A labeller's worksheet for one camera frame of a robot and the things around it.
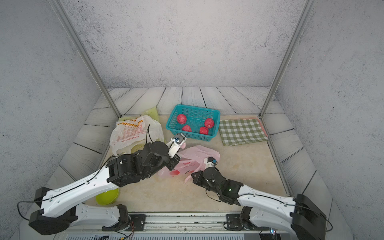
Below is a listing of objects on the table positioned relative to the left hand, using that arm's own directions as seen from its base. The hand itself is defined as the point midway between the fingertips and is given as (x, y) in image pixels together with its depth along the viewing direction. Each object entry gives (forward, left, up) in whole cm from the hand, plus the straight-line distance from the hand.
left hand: (182, 148), depth 63 cm
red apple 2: (+31, -12, -26) cm, 43 cm away
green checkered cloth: (+35, -36, -32) cm, 59 cm away
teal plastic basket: (+44, -6, -32) cm, 55 cm away
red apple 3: (+38, -16, -25) cm, 48 cm away
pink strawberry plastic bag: (+4, -4, -17) cm, 18 cm away
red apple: (+34, 0, -25) cm, 42 cm away
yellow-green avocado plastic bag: (+49, +26, -25) cm, 61 cm away
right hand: (-3, -3, -19) cm, 20 cm away
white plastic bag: (+29, +38, -23) cm, 53 cm away
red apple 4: (+43, +4, -26) cm, 50 cm away
